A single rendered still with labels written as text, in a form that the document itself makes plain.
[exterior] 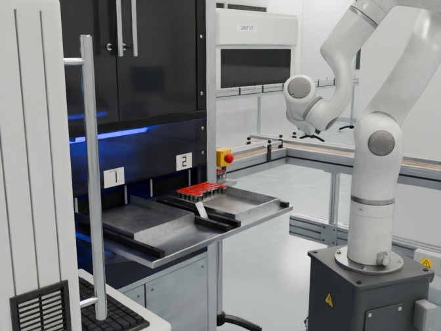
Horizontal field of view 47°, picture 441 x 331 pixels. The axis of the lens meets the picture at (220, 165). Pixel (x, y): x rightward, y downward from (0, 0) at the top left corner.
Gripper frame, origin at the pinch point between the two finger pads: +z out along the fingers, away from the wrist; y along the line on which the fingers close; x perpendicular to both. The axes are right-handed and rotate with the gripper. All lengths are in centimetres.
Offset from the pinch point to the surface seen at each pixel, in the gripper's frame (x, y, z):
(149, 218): -56, -24, 9
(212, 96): -5, -46, 32
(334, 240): -12, 22, 119
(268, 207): -26.1, 2.5, 24.0
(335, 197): 5, 10, 111
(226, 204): -34.9, -11.4, 28.7
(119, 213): -62, -35, 12
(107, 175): -53, -43, 1
